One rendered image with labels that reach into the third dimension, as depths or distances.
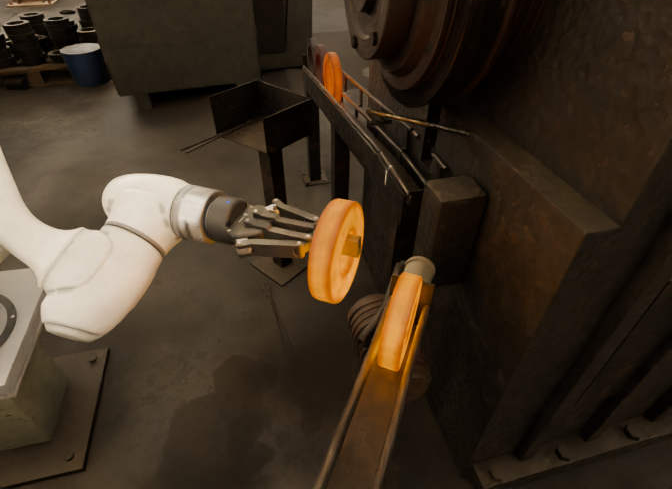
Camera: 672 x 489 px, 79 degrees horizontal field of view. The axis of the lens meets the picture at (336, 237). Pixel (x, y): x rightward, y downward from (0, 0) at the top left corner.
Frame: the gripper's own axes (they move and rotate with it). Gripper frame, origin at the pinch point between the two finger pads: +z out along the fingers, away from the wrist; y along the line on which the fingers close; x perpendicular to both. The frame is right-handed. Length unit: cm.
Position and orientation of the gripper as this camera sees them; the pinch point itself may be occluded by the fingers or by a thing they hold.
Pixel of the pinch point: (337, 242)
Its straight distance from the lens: 59.6
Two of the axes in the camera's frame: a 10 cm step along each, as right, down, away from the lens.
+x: -0.5, -7.7, -6.3
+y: -3.5, 6.1, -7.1
